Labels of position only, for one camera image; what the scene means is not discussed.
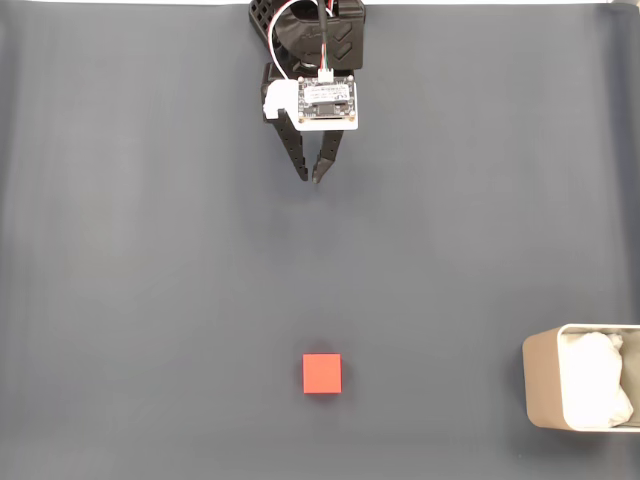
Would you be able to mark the beige box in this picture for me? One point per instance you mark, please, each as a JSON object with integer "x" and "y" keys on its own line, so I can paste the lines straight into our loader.
{"x": 542, "y": 380}

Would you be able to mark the white crumpled cloth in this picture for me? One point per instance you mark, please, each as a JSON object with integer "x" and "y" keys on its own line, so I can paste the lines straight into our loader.
{"x": 592, "y": 380}

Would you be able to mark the red cube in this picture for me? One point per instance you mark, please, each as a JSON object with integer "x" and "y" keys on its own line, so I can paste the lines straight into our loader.
{"x": 322, "y": 373}

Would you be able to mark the dark grey table mat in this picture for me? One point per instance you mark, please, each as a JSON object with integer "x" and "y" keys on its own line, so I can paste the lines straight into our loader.
{"x": 150, "y": 250}

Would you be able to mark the white camera board mount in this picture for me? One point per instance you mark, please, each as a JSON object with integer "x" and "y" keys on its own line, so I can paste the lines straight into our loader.
{"x": 325, "y": 102}

